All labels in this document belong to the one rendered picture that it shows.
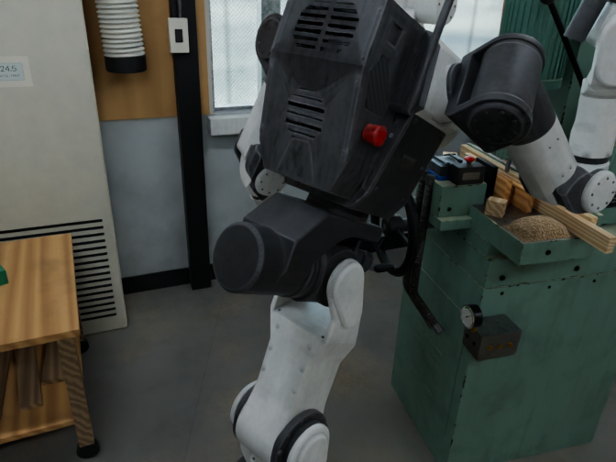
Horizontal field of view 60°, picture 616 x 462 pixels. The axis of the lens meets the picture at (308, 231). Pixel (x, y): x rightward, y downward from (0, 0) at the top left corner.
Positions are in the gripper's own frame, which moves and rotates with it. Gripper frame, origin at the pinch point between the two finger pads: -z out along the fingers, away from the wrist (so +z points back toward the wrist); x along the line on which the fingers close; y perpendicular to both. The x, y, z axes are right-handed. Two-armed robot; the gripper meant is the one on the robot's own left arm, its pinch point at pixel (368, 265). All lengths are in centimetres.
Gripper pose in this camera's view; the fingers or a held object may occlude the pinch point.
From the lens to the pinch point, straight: 151.6
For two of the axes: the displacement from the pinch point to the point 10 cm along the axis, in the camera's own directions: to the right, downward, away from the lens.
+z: -8.2, -3.7, -4.4
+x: 4.4, 0.7, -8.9
